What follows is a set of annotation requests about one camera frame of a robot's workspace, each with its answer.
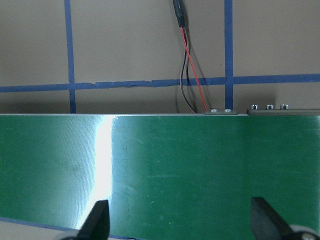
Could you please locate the green conveyor belt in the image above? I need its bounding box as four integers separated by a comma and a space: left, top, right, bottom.
0, 104, 320, 240

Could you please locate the red and black wire pair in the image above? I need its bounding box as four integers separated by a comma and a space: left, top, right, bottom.
172, 0, 208, 112

